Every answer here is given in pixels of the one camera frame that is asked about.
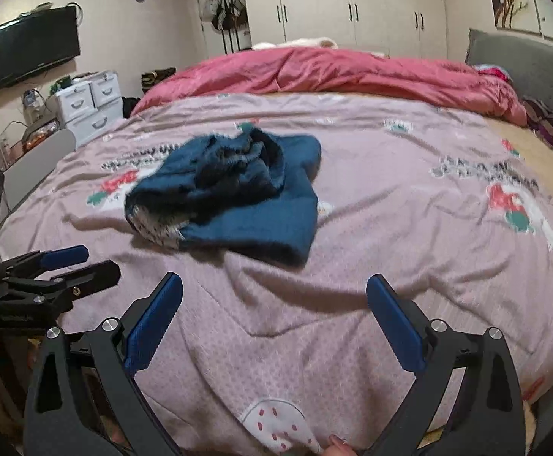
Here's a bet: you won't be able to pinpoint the black and gold bag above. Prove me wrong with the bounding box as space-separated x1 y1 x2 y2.
141 66 177 95

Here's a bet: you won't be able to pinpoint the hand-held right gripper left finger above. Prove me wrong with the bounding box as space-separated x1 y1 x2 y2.
22 272 184 456

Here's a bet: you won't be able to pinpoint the white drawer unit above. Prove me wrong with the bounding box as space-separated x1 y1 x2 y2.
89 71 122 106
64 100 126 147
55 81 95 123

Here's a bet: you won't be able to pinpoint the black wall television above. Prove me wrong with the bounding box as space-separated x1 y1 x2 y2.
0 6 82 90

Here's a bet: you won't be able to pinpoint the white wardrobe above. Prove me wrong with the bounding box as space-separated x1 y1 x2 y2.
166 0 449 60

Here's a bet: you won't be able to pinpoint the hanging dark bags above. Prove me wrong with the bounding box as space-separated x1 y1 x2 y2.
201 0 251 56

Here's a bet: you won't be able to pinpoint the person's right hand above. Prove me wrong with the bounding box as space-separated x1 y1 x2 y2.
326 434 354 456

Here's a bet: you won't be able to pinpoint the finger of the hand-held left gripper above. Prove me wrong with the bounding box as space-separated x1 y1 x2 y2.
7 260 122 297
0 245 90 279

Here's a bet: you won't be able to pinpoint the white plush cloth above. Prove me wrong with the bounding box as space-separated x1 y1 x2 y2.
252 36 340 51

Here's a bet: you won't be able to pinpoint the clear storage container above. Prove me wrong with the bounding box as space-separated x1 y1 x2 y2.
0 118 62 165

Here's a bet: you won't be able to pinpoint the white red-dotted cloth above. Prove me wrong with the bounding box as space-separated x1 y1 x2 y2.
237 396 325 456

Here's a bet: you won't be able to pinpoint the pink printed blanket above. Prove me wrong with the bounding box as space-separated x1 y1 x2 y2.
0 92 553 456

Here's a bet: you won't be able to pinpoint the blue pants with white lace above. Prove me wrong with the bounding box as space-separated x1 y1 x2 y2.
125 125 323 268

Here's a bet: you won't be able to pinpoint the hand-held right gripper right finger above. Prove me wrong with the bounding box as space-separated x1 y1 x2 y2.
366 273 527 456

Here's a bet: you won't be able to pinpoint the grey padded headboard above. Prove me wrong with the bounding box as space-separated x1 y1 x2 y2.
465 28 553 124

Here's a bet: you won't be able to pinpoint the red quilt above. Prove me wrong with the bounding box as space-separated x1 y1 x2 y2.
131 47 529 127

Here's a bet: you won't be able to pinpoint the beige bed sheet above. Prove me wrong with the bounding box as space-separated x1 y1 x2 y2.
485 114 553 229

